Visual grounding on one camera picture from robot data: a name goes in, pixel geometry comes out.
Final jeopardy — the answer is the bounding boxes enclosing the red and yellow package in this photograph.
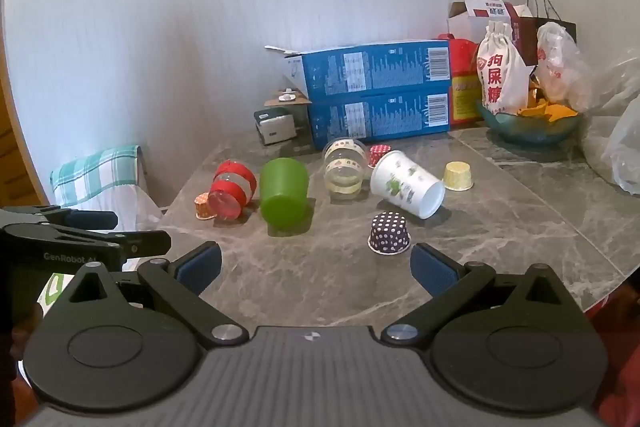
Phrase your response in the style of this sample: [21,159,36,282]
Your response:
[440,34,483,128]

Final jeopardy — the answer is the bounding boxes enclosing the white cloth drawstring bag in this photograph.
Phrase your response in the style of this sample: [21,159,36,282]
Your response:
[476,21,532,116]

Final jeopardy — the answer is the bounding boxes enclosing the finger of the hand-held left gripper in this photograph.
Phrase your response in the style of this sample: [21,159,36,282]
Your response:
[0,205,118,230]
[2,224,172,258]

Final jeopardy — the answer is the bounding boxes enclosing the orange snack packets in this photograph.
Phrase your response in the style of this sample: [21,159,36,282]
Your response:
[517,99,581,125]

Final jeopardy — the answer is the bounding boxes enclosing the green plastic cup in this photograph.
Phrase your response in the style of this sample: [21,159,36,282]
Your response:
[259,158,310,229]

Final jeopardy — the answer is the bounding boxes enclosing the red cup with clear band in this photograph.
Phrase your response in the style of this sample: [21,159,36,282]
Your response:
[207,159,258,222]

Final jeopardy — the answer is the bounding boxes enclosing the small orange paper cup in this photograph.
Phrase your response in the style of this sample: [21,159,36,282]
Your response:
[194,193,217,221]

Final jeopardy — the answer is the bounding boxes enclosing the teal glass bowl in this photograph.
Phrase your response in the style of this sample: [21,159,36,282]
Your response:
[475,101,586,145]

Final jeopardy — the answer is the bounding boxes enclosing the blue cardboard box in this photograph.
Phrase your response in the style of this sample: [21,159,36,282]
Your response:
[265,39,453,104]
[306,88,453,151]

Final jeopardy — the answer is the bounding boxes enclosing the white printed plastic bag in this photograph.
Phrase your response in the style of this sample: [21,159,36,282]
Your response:
[536,22,596,112]

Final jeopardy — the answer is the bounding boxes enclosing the green checked towel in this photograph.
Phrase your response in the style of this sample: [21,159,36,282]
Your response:
[50,144,143,208]

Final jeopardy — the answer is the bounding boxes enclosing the wooden door frame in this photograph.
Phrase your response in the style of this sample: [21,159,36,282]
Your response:
[0,0,48,210]

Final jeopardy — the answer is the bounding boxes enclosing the large clear plastic bag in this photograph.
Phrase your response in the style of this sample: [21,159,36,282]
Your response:
[582,49,640,198]

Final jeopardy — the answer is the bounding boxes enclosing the small yellow paper cup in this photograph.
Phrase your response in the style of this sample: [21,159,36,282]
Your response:
[443,161,474,192]

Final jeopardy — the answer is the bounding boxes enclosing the small purple dotted paper cup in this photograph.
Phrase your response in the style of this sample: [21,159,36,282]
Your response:
[367,211,412,255]

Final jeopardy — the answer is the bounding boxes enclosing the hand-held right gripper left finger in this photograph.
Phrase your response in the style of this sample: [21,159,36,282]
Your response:
[65,242,249,350]

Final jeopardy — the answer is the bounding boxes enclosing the dark paper shopping bag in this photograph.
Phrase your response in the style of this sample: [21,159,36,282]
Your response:
[510,0,577,68]

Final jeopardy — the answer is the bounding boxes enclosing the white and red carton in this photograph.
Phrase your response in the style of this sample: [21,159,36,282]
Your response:
[446,0,533,40]

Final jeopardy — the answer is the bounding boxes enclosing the white covered chair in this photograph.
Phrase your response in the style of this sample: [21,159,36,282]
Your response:
[50,144,168,273]

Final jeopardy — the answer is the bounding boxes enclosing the grey white small device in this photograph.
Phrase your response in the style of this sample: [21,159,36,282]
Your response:
[253,108,307,146]

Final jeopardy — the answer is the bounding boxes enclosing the clear cup with printed band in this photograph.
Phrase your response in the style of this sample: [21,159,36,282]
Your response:
[322,138,368,201]

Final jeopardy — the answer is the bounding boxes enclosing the red cloth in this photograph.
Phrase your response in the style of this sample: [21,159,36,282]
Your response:
[585,287,640,418]

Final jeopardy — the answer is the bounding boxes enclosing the small red dotted paper cup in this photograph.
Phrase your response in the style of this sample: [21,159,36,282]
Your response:
[368,144,392,168]

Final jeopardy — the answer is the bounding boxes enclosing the white paper cup green print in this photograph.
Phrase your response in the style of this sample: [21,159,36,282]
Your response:
[370,150,446,220]

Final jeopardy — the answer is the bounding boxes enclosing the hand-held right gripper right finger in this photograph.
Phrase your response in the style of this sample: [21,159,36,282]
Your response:
[381,243,576,348]

